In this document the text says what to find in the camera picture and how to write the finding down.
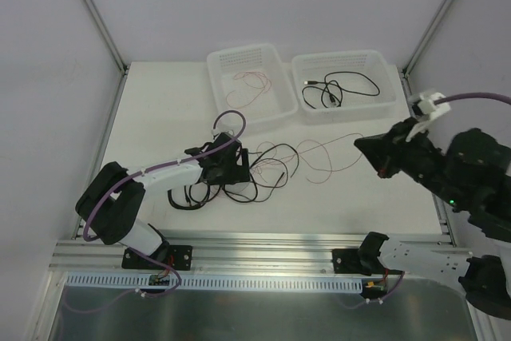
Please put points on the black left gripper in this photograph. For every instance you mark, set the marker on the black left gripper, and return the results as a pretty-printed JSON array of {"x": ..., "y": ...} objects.
[{"x": 238, "y": 163}]

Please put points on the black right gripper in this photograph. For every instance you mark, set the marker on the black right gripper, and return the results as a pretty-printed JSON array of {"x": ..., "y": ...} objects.
[{"x": 395, "y": 151}]

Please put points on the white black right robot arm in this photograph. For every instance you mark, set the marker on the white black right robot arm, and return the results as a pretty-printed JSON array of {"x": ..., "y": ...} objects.
[{"x": 472, "y": 179}]

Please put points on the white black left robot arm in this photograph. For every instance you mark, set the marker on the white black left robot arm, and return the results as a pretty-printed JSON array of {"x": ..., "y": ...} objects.
[{"x": 111, "y": 203}]

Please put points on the white right plastic basket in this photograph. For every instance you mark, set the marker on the white right plastic basket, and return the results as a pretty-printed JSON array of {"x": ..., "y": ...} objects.
[{"x": 344, "y": 86}]

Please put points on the white plastic basket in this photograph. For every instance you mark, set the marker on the white plastic basket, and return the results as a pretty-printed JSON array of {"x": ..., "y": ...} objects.
[
  {"x": 252, "y": 80},
  {"x": 344, "y": 86}
]

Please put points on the white left plastic basket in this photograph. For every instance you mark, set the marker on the white left plastic basket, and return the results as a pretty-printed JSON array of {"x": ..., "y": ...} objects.
[{"x": 252, "y": 80}]

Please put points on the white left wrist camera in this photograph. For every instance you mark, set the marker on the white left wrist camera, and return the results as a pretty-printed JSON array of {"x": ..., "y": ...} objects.
[{"x": 217, "y": 133}]

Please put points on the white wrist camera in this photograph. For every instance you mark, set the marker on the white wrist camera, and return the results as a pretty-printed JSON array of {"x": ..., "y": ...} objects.
[
  {"x": 426, "y": 108},
  {"x": 217, "y": 133}
]

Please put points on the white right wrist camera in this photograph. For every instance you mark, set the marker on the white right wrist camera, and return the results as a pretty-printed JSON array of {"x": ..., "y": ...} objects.
[{"x": 426, "y": 108}]

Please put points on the aluminium mounting rail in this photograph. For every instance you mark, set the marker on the aluminium mounting rail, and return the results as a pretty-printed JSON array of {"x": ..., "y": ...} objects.
[{"x": 220, "y": 253}]

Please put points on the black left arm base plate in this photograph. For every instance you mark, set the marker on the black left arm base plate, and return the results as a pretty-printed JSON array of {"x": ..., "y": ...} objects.
[{"x": 179, "y": 257}]

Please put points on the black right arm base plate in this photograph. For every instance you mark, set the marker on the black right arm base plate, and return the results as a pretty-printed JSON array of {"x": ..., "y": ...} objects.
[{"x": 347, "y": 261}]

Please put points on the white slotted cable duct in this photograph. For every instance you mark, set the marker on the white slotted cable duct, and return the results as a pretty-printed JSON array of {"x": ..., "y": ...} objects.
[{"x": 216, "y": 283}]

